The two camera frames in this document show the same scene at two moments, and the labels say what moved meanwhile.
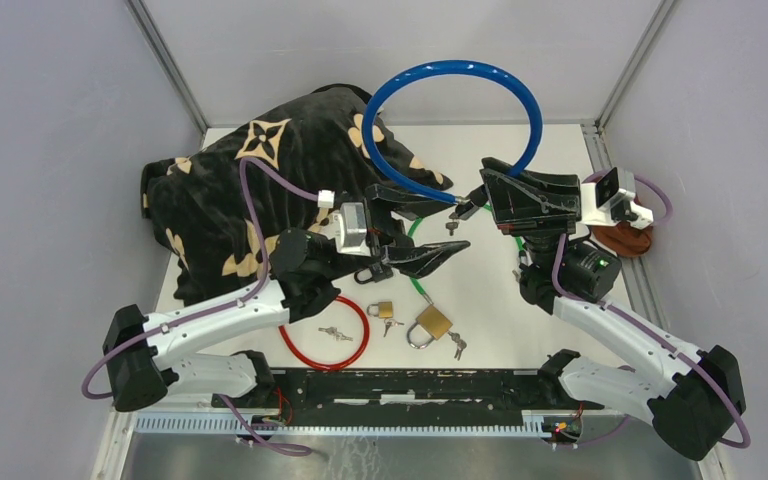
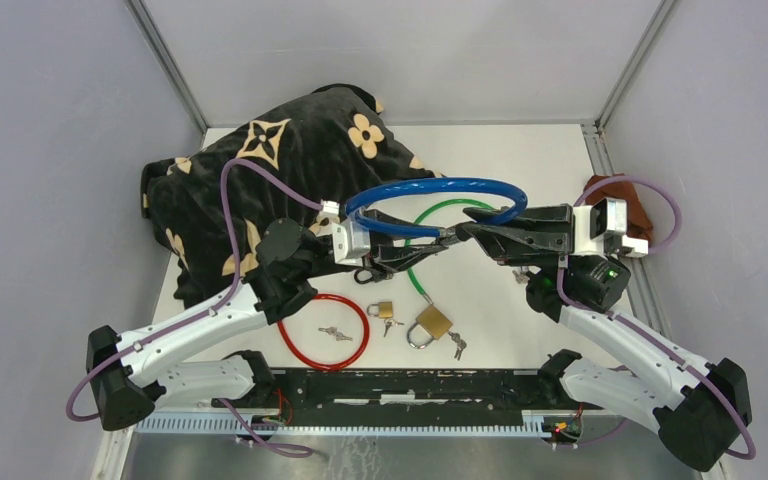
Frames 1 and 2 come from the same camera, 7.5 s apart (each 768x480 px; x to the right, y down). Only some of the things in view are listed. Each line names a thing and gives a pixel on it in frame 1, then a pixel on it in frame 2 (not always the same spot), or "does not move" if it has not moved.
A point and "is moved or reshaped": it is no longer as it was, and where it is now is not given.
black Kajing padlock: (380, 272) does not move
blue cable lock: (434, 66) is moved or reshaped
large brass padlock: (432, 321) does not move
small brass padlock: (385, 309) does not move
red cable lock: (332, 367) does not move
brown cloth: (624, 238) → (639, 224)
